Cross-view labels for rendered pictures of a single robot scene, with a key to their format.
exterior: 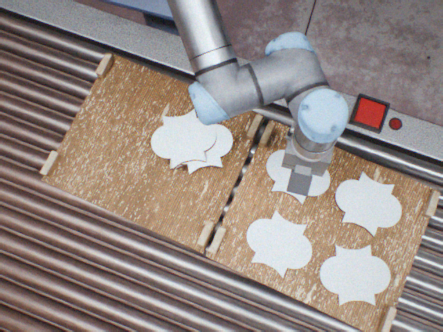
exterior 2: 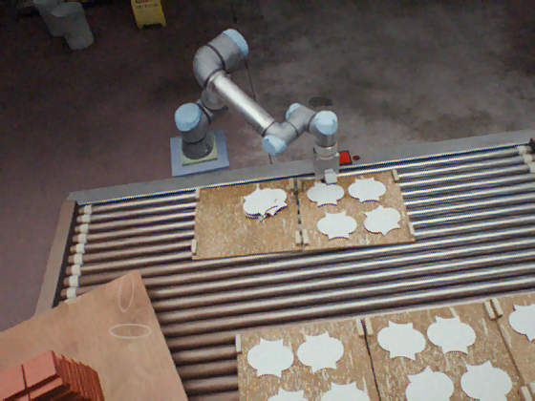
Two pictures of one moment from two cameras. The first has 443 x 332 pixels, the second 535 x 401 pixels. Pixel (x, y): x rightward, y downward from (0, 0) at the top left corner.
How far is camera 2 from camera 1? 0.90 m
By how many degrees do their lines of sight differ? 27
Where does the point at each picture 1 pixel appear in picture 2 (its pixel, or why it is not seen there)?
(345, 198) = (354, 192)
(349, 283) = (381, 224)
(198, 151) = (271, 202)
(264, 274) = (338, 242)
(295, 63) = (302, 112)
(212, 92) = (275, 134)
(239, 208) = (307, 221)
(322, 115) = (326, 118)
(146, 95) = (226, 198)
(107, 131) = (216, 221)
